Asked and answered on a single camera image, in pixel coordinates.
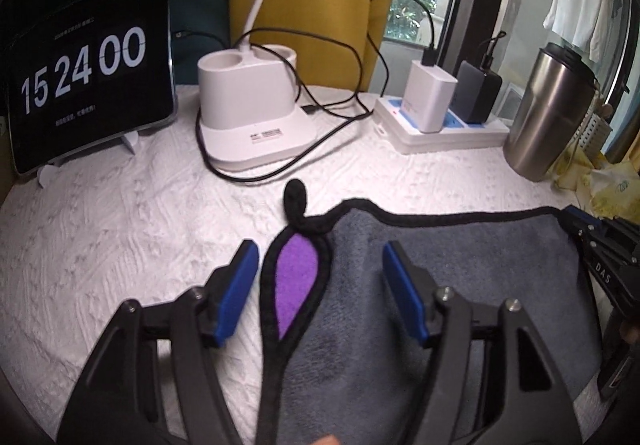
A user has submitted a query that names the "black charger cable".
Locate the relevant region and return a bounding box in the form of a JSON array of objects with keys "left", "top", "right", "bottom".
[{"left": 369, "top": 0, "right": 437, "bottom": 67}]

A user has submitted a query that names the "white tablet stand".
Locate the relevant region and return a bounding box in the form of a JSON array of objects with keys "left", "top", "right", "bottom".
[{"left": 37, "top": 131, "right": 139, "bottom": 188}]

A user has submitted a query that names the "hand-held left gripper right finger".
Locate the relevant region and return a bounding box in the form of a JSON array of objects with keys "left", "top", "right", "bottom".
[{"left": 382, "top": 240, "right": 584, "bottom": 445}]

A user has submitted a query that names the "long black cable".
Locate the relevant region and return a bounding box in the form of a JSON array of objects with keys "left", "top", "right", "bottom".
[{"left": 171, "top": 28, "right": 377, "bottom": 184}]

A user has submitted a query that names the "short black cable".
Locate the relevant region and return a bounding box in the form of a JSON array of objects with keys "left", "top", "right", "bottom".
[{"left": 481, "top": 30, "right": 506, "bottom": 71}]

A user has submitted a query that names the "tablet with clock display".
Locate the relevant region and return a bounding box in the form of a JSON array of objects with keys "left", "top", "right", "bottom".
[{"left": 0, "top": 0, "right": 179, "bottom": 176}]

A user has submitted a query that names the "white desk lamp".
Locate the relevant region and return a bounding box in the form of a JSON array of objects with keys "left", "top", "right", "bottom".
[{"left": 195, "top": 0, "right": 319, "bottom": 174}]

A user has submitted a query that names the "grey metal mesh holder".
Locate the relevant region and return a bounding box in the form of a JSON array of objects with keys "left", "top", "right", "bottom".
[{"left": 580, "top": 114, "right": 614, "bottom": 162}]

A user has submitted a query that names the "white hanging shirt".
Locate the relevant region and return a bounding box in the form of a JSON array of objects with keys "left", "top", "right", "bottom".
[{"left": 542, "top": 0, "right": 624, "bottom": 62}]

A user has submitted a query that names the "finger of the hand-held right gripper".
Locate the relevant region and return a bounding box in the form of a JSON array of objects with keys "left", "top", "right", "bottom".
[{"left": 562, "top": 206, "right": 609, "bottom": 247}]

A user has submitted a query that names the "white power strip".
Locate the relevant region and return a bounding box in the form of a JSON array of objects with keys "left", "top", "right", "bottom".
[{"left": 372, "top": 94, "right": 511, "bottom": 156}]

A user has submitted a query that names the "white textured table cover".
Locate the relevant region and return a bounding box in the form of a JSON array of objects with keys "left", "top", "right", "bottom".
[{"left": 0, "top": 84, "right": 640, "bottom": 445}]

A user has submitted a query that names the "white charger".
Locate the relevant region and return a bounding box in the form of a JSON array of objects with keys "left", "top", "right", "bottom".
[{"left": 403, "top": 60, "right": 459, "bottom": 134}]

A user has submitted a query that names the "yellow plastic bag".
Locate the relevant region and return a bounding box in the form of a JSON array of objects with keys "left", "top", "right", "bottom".
[{"left": 554, "top": 149, "right": 640, "bottom": 222}]

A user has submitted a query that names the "grey towel with black trim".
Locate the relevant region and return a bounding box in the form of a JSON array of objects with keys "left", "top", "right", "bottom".
[{"left": 255, "top": 179, "right": 603, "bottom": 445}]

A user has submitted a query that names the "stainless steel tumbler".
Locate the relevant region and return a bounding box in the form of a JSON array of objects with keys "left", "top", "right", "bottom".
[{"left": 502, "top": 42, "right": 599, "bottom": 184}]

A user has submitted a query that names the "black charger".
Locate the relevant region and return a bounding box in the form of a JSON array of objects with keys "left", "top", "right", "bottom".
[{"left": 452, "top": 60, "right": 503, "bottom": 125}]

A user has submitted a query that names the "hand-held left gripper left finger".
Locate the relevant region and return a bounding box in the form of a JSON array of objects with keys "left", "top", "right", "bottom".
[{"left": 57, "top": 239, "right": 260, "bottom": 445}]

